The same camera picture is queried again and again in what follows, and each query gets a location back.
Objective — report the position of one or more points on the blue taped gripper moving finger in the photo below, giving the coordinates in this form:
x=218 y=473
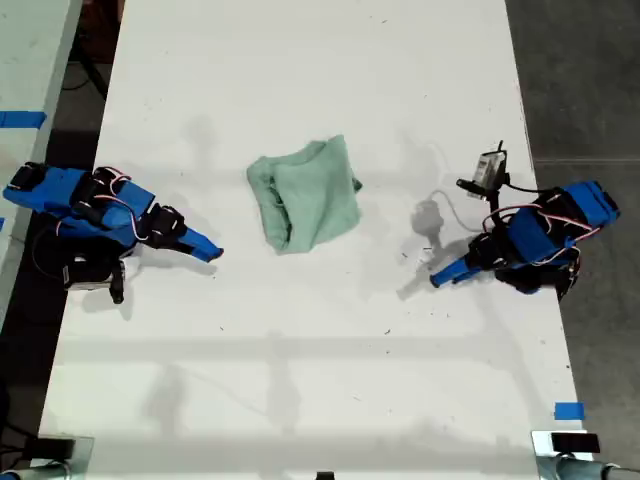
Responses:
x=197 y=254
x=457 y=278

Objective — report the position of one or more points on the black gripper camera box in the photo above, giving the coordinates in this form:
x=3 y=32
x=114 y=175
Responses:
x=87 y=274
x=487 y=172

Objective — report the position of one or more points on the white mounting plate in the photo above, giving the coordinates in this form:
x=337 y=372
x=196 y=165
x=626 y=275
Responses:
x=541 y=442

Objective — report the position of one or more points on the black box on white plate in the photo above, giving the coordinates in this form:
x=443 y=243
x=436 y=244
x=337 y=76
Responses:
x=575 y=443

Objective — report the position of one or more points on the pale grey side table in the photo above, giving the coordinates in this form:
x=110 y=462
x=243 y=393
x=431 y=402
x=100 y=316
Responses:
x=30 y=60

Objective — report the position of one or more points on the short blue tape piece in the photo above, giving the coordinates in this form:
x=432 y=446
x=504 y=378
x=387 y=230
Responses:
x=569 y=411

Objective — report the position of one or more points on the grey metal pipe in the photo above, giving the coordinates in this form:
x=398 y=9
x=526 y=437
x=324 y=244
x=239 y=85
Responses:
x=590 y=470

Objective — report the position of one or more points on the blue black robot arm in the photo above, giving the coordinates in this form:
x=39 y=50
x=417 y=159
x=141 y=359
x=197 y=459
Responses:
x=60 y=200
x=535 y=230

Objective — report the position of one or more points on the black box on metal bracket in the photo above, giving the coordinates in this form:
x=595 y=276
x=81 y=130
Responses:
x=50 y=447

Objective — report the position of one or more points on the pale green t-shirt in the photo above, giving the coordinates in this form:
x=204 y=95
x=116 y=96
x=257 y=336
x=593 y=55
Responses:
x=310 y=200

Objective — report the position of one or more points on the long blue tape strip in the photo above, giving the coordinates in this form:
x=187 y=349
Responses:
x=20 y=120

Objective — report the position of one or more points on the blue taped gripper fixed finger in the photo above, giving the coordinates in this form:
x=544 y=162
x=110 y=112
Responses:
x=450 y=269
x=202 y=240

